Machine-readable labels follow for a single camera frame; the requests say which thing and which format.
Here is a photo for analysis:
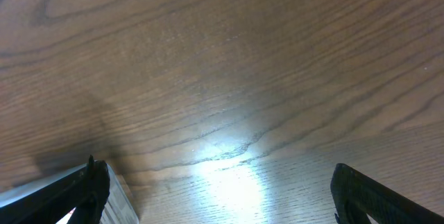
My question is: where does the clear plastic container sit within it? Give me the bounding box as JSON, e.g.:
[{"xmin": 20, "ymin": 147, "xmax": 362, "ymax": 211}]
[{"xmin": 1, "ymin": 164, "xmax": 139, "ymax": 224}]

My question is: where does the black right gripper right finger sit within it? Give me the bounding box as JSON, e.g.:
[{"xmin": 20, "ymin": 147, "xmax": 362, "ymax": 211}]
[{"xmin": 330, "ymin": 163, "xmax": 443, "ymax": 224}]

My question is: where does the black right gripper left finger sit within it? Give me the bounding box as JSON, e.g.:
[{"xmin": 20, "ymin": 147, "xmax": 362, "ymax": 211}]
[{"xmin": 1, "ymin": 156, "xmax": 110, "ymax": 223}]

